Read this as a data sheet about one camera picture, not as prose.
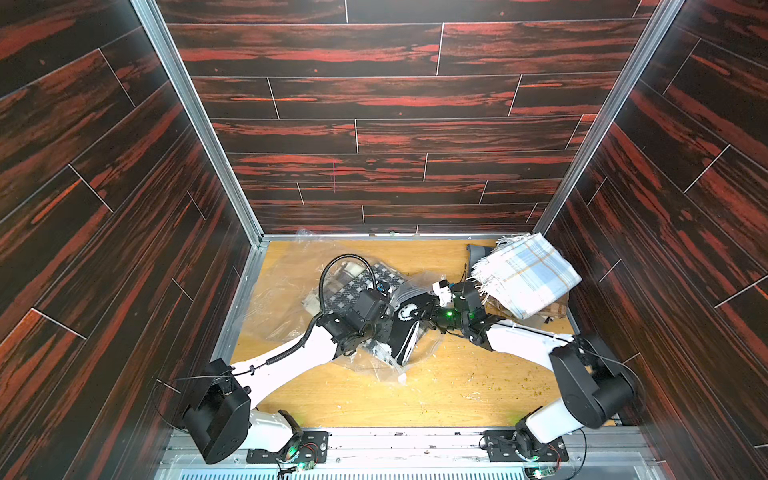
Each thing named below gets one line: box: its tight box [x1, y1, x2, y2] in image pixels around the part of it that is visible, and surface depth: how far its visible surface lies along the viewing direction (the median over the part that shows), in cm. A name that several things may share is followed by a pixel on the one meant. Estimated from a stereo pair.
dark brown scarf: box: [483, 292, 570, 323], surface depth 93 cm
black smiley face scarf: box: [389, 294, 438, 366], surface depth 85 cm
